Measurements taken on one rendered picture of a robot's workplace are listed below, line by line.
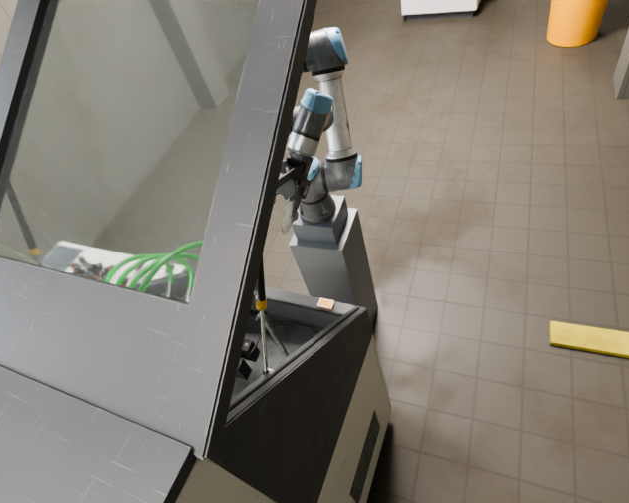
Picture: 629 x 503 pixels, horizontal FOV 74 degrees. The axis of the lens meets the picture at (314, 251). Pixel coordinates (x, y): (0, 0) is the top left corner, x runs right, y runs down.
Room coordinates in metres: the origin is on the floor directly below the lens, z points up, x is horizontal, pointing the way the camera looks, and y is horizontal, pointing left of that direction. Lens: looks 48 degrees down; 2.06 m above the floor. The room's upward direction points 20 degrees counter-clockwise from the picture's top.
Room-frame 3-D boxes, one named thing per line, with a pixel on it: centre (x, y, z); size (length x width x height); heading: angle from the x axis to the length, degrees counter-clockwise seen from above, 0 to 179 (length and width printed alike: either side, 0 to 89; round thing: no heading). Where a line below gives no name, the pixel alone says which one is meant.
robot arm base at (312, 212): (1.26, -0.07, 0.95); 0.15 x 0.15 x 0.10
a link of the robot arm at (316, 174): (1.26, -0.08, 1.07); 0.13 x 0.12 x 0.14; 72
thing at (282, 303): (0.90, 0.20, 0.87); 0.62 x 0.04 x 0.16; 53
